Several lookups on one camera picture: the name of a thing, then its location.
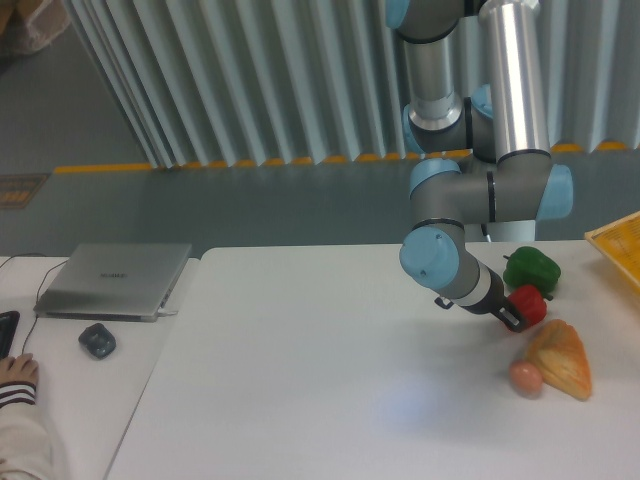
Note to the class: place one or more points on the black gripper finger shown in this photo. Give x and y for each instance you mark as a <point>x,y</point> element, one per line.
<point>512,318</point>

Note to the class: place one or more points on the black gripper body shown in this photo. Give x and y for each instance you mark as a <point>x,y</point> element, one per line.
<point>486,297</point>

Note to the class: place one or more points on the red bell pepper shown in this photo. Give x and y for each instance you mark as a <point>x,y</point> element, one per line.
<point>530,303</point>

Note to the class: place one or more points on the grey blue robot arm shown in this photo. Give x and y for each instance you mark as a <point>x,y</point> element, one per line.
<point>480,166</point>

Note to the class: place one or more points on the cream striped sleeve forearm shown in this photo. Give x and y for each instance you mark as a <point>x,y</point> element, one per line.
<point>27,446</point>

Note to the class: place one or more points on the yellow plastic basket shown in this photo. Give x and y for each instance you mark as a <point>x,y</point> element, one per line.
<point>618,242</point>

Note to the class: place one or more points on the person's hand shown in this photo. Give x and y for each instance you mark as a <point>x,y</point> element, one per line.
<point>23,369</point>

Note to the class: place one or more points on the green bell pepper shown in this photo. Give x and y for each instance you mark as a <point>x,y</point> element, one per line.
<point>529,266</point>

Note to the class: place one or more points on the golden pastry bread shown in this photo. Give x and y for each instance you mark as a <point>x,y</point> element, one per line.
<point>558,352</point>

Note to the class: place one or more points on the brown egg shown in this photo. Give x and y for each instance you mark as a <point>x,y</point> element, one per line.
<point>525,378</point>

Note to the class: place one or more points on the grey folding partition screen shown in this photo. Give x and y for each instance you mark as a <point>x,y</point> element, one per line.
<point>262,82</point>

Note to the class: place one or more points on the silver closed laptop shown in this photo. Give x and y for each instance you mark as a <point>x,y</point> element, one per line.
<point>115,281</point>

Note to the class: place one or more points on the dark grey computer mouse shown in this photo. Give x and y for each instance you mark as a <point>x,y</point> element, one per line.
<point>97,341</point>

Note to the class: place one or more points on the black keyboard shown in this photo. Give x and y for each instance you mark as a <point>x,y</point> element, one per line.
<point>8,325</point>

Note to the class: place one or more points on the cardboard box with wrap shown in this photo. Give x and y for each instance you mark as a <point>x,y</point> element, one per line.
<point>27,27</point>

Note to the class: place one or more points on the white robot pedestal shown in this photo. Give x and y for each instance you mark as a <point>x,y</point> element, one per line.
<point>514,231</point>

